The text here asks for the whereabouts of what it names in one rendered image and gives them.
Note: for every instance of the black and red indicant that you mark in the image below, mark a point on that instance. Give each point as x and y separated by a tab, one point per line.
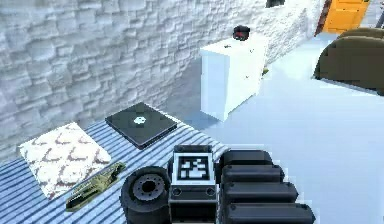
241	32

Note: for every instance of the dark olive armchair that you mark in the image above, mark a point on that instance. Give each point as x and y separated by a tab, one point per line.
353	60

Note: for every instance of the black closed laptop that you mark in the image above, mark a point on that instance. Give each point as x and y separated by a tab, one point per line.
141	125

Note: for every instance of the olive green flat object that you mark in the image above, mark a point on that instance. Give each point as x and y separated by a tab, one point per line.
95	186

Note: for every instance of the white patterned pillow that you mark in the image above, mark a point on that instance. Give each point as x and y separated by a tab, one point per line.
63	156

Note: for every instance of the orange room door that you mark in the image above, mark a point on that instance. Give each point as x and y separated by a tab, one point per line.
345	15

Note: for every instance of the white stand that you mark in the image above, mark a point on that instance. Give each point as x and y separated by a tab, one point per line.
230	76

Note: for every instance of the blue striped bed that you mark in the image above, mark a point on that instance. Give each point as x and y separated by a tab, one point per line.
110	160

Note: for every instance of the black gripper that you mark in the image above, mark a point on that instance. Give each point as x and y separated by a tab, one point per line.
145	195

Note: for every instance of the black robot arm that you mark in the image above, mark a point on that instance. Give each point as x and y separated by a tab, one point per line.
253	193

